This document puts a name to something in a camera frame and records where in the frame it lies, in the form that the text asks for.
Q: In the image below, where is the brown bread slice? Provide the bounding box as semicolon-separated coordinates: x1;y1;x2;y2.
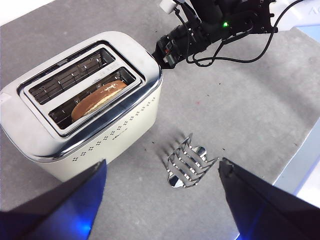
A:
70;79;128;123

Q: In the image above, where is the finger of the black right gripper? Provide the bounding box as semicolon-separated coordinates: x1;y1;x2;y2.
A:
151;43;173;70

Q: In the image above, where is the cream two-slot toaster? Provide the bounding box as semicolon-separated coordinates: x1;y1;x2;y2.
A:
0;30;164;183

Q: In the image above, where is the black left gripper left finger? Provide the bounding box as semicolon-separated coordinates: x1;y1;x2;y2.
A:
0;158;108;240

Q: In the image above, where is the black cable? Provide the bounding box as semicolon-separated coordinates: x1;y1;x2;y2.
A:
186;0;301;67

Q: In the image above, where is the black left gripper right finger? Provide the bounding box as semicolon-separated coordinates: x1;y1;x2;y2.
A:
217;157;320;240

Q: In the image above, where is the pale grey camera box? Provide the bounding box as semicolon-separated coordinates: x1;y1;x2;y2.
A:
159;0;177;14

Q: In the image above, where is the silver metal toast rack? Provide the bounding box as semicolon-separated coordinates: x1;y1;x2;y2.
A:
163;132;221;189

